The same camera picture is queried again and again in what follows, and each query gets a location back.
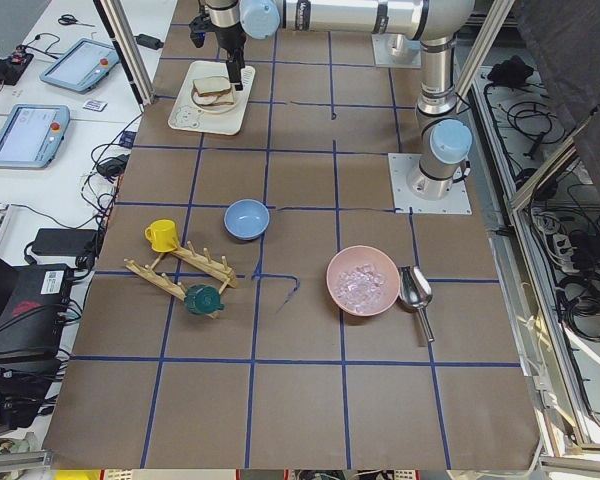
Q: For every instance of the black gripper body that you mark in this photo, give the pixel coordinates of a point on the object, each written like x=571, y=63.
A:
x=227, y=36

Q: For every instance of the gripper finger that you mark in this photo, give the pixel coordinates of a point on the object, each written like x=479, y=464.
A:
x=230, y=69
x=238, y=60

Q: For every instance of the bread slice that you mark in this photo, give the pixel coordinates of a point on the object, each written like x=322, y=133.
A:
x=213, y=99
x=211, y=86

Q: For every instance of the beige round plate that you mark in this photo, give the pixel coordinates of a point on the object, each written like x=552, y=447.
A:
x=220, y=109

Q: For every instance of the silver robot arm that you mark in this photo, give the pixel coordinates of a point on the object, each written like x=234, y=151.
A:
x=433, y=24

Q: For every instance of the bread slice on plate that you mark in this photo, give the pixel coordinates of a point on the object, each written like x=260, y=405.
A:
x=213, y=99

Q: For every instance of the cream bear tray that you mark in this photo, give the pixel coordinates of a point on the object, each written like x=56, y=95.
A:
x=186, y=116

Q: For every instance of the black power adapter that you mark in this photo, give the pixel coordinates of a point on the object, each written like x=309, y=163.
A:
x=148, y=41

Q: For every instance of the far teach pendant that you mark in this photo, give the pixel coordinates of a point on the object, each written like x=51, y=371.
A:
x=82, y=66

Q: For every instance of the teach pendant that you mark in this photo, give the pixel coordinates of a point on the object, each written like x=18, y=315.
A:
x=82, y=66
x=32, y=135

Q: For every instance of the blue bowl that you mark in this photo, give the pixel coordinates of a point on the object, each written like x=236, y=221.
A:
x=246, y=219

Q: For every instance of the scissors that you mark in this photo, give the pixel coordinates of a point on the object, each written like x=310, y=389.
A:
x=69, y=19

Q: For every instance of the yellow mug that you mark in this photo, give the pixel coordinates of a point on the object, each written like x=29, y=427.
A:
x=162, y=235

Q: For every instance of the near teach pendant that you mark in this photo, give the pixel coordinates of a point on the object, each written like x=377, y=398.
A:
x=32, y=135

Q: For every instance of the dark green mug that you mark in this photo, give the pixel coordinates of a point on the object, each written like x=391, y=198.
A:
x=203, y=299

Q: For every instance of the pink bowl with ice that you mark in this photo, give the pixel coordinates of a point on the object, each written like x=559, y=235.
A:
x=363, y=281

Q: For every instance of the metal scoop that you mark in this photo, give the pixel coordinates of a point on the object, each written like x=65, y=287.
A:
x=416, y=294

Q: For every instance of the black computer box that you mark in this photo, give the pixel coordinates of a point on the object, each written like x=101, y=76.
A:
x=32, y=321

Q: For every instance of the aluminium frame post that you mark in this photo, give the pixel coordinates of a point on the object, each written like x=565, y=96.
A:
x=118, y=29

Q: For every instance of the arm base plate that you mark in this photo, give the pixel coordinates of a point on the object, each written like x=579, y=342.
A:
x=396, y=51
x=415, y=193

